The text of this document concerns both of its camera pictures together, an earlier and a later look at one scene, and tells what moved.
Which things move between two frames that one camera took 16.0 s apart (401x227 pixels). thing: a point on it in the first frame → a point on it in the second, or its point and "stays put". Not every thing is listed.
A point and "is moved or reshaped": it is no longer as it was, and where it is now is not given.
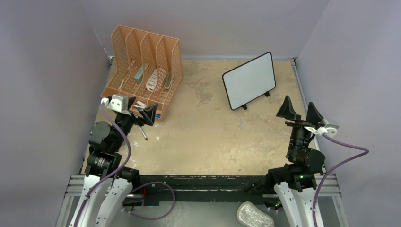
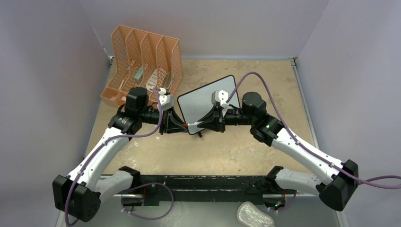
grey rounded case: (168, 82) stays put
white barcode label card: (152, 82) stays put
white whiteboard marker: (143, 133) is moved or reshaped
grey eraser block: (139, 75) stays put
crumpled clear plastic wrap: (250, 215) stays put
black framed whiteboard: (249, 81) → (194, 105)
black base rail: (203, 188) stays put
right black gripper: (287, 111) → (215, 114)
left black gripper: (147, 114) → (168, 122)
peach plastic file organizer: (145, 67) stays put
